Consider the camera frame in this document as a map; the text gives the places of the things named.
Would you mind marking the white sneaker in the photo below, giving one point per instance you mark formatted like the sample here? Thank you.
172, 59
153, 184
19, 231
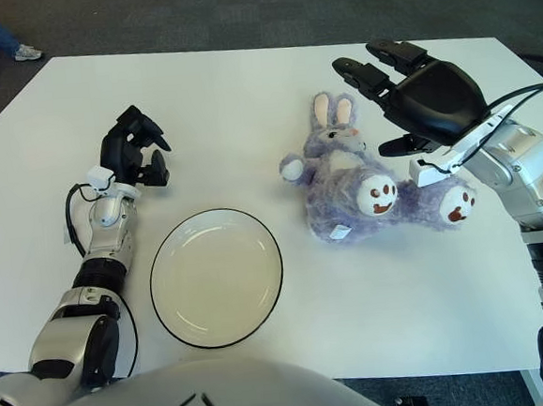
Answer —
29, 53

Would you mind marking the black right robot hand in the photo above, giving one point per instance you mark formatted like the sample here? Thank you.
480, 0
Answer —
437, 100

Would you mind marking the white plate with black rim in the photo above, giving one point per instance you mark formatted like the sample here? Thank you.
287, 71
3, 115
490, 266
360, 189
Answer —
216, 278

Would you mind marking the white table leg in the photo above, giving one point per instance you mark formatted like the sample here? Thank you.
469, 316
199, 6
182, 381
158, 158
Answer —
534, 389

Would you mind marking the white right wrist connector box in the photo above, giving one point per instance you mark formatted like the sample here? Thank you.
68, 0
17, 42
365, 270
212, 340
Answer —
426, 172

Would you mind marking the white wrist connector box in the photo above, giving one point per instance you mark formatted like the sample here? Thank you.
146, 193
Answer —
99, 177
426, 172

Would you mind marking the purple plush bunny doll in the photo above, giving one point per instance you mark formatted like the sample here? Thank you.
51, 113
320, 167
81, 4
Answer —
341, 197

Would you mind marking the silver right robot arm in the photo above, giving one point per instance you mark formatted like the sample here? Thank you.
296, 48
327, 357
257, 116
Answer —
523, 169

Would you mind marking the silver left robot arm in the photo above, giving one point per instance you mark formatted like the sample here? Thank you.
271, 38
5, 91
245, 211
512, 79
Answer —
109, 234

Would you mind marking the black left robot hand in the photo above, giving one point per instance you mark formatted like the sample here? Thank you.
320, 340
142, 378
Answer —
120, 151

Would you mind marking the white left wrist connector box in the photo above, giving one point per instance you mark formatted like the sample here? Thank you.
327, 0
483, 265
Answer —
99, 177

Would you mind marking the silver robot torso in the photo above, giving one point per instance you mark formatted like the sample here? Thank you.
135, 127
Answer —
197, 397

